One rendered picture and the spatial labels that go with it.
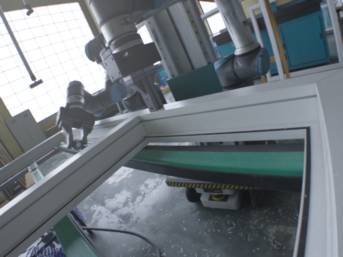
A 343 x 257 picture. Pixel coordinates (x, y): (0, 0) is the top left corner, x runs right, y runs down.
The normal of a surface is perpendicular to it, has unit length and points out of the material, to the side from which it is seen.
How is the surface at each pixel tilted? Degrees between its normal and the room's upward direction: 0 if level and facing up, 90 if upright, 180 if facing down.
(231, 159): 0
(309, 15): 90
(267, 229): 0
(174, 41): 90
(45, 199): 90
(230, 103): 90
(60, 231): 0
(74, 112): 63
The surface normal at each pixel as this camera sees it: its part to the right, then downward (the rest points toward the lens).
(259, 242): -0.40, -0.87
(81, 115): 0.61, -0.66
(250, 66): -0.64, 0.57
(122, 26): 0.35, 0.15
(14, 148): 0.71, -0.09
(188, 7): -0.47, 0.48
